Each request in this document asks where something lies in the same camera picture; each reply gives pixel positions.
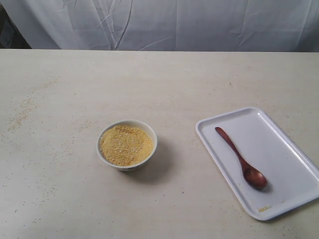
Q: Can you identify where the dark red wooden spoon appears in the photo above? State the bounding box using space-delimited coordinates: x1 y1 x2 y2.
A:
215 127 268 190

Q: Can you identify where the yellow-brown granular powder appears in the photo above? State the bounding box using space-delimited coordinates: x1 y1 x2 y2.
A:
98 124 154 167

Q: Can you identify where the white ceramic bowl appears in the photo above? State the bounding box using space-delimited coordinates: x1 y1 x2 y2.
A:
97 120 158 171

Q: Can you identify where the white cloth backdrop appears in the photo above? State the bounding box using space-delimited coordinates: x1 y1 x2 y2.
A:
1 0 319 52

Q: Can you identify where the white rectangular plastic tray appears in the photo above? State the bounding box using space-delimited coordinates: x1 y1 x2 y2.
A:
195 107 319 221

